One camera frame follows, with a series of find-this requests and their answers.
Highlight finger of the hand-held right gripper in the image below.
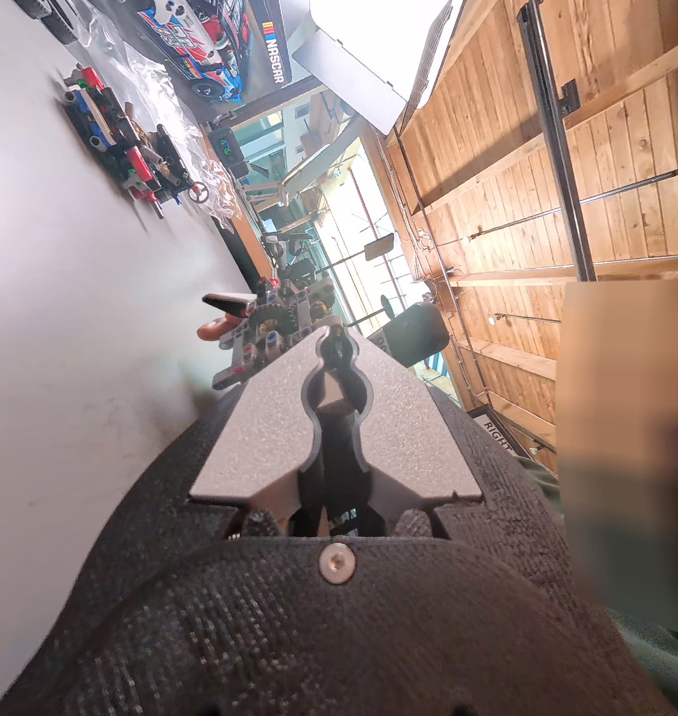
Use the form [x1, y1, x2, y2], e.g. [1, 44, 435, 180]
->
[202, 292, 260, 321]
[318, 372, 352, 415]

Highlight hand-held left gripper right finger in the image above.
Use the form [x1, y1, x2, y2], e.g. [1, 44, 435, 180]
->
[347, 327, 483, 532]

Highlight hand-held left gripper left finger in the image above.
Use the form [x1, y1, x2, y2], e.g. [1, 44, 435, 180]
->
[189, 327, 324, 532]

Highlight grey lego gearbox assembly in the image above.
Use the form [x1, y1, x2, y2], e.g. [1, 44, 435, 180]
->
[212, 277, 358, 392]

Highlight lego car chassis assembly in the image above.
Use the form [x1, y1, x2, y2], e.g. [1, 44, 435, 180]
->
[62, 63, 208, 220]

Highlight lego set box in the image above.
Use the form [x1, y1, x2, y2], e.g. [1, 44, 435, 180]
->
[101, 0, 295, 104]

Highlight orange edged background table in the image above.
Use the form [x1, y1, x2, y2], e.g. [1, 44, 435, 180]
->
[205, 123, 273, 286]

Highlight black and white headset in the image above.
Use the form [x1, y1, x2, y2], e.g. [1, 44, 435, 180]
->
[260, 232, 317, 280]

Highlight black framed white sign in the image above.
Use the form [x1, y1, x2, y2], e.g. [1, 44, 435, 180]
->
[468, 405, 533, 459]

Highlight white wooden stand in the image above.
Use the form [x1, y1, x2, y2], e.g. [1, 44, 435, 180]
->
[238, 168, 286, 210]

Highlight black device green lights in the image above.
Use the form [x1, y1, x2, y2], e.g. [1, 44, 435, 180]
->
[207, 124, 250, 177]

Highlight long hanging lamp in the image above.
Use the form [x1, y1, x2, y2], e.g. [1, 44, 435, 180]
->
[283, 131, 368, 194]

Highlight clear plastic bag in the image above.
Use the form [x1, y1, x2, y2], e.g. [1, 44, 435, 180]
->
[65, 0, 245, 227]

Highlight person's green hoodie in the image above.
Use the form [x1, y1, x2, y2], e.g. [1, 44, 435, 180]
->
[512, 454, 678, 716]

